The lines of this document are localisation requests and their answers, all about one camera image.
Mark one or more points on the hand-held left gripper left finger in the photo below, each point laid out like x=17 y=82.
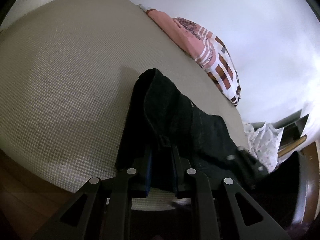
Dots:
x=148 y=171

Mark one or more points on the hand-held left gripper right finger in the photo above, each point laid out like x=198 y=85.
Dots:
x=178 y=177

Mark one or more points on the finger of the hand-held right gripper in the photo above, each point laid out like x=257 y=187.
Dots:
x=246 y=163

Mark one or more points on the black pants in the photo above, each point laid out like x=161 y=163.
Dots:
x=170 y=110

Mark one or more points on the white dotted cloth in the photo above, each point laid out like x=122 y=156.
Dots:
x=265 y=142

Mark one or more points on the brown wooden panel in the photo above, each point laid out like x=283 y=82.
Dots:
x=311 y=180

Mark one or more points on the pink plaid pillow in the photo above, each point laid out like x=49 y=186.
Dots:
x=212 y=60

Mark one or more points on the beige textured mattress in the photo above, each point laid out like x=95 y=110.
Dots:
x=70 y=85

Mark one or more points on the grey wall shelf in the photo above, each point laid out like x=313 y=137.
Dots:
x=295 y=132

